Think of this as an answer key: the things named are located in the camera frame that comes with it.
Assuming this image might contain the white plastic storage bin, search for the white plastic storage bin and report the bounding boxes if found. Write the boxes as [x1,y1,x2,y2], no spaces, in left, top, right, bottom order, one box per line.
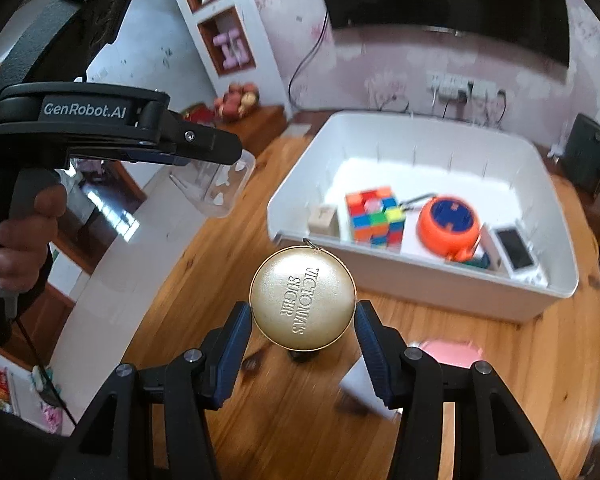
[266,113,579,323]

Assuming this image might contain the gold round compact case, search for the gold round compact case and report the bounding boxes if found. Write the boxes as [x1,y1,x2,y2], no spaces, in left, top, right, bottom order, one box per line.
[249,238,358,352]

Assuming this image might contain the orange round tape measure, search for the orange round tape measure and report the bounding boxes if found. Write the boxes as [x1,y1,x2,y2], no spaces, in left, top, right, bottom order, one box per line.
[400,193,481,262]

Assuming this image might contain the fruit bowl with apples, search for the fruit bowl with apples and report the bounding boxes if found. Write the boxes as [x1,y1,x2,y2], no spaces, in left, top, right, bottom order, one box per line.
[213,82,260,122]

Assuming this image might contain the clear plastic small box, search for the clear plastic small box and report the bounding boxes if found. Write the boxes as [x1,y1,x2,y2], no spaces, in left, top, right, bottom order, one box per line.
[169,150,256,218]

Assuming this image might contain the white wall power strip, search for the white wall power strip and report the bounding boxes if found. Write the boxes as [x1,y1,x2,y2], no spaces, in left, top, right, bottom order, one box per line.
[426,70,501,101]

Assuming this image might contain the person's left hand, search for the person's left hand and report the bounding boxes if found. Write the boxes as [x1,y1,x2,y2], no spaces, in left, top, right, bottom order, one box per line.
[0,184,67,292]

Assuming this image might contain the white power adapter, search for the white power adapter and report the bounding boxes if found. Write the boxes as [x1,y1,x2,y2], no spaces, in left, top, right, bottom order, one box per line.
[339,356,402,420]

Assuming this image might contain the pink dumbbells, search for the pink dumbbells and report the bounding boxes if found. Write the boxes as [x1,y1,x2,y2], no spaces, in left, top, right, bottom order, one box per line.
[213,27,251,70]

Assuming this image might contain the white children's digital camera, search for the white children's digital camera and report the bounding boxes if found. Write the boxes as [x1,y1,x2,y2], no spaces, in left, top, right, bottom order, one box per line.
[480,224,548,287]

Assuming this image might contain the pink correction tape dispenser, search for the pink correction tape dispenser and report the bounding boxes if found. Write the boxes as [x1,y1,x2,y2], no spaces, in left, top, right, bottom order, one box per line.
[419,339,483,368]

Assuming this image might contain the wooden side cabinet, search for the wooden side cabinet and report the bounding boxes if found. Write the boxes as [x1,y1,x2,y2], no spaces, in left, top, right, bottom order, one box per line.
[215,105,288,158]

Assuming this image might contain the beige small box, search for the beige small box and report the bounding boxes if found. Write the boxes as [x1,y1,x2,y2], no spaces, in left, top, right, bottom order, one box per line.
[308,205,340,238]

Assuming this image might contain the red round tin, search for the red round tin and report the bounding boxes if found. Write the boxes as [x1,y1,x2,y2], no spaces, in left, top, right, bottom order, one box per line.
[181,103,215,126]

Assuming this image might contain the multicolour Rubik's cube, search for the multicolour Rubik's cube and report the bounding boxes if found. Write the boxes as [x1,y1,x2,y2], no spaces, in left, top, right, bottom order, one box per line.
[346,188,405,250]

